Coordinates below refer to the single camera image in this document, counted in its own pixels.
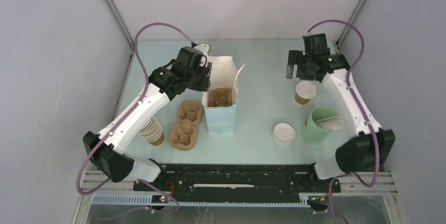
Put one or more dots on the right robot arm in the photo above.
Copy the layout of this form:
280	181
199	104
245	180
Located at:
367	140

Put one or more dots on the white coffee cup lid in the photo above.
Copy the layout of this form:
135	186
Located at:
306	89

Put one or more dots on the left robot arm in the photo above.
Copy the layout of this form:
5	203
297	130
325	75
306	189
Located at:
107	149

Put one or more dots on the brown pulp cup carrier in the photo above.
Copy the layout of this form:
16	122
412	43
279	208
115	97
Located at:
184	134
220	97

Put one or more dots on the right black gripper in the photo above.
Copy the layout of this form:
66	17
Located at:
296	58

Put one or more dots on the light blue paper bag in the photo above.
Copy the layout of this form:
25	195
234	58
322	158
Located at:
224	73

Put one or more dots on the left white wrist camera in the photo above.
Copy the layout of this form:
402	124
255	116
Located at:
202	47

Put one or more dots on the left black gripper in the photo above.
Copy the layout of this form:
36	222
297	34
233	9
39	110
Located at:
205	84

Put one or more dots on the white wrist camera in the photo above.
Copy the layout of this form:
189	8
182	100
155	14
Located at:
307	33
202	47

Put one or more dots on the green cylindrical container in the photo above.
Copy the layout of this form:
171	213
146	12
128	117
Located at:
310	131

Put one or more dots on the brown paper coffee cup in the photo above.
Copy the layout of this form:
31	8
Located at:
300	100

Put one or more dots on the stack of white lids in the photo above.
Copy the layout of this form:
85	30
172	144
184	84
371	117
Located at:
283	133

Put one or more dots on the stack of paper cups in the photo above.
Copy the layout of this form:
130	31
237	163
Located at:
152	132

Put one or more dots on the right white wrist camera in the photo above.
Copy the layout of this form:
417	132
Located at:
307	33

